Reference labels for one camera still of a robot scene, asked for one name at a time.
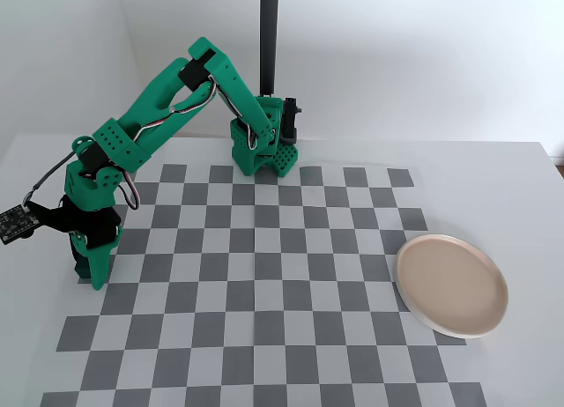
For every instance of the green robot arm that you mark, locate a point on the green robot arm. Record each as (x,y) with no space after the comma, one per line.
(158,116)

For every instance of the black wrist camera board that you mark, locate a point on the black wrist camera board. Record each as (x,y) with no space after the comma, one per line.
(15,224)

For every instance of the grey checkerboard mat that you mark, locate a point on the grey checkerboard mat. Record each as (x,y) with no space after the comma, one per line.
(282,301)

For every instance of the beige round plate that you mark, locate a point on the beige round plate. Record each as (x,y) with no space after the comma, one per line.
(451,286)

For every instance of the black table clamp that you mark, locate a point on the black table clamp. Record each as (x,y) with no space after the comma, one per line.
(291,120)

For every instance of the black vertical pole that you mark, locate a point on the black vertical pole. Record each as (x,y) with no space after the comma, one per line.
(269,37)

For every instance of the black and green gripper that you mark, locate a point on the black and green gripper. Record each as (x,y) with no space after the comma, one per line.
(98,251)

